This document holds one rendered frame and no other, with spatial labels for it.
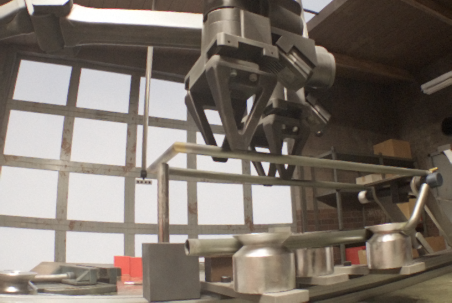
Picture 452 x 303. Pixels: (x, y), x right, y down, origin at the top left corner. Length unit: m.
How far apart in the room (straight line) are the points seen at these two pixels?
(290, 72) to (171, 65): 3.54
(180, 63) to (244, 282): 3.75
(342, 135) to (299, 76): 4.55
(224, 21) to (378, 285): 0.38
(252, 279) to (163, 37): 0.41
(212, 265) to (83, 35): 0.43
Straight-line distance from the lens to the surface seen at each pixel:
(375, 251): 0.38
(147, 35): 0.57
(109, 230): 3.36
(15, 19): 0.69
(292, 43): 0.40
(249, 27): 0.36
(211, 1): 0.39
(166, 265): 0.33
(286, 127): 0.46
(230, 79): 0.31
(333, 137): 4.80
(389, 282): 0.50
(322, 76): 0.53
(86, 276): 0.61
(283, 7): 0.44
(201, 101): 0.36
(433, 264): 0.58
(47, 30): 0.63
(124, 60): 3.79
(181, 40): 0.56
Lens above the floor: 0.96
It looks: 18 degrees up
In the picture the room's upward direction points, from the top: 2 degrees counter-clockwise
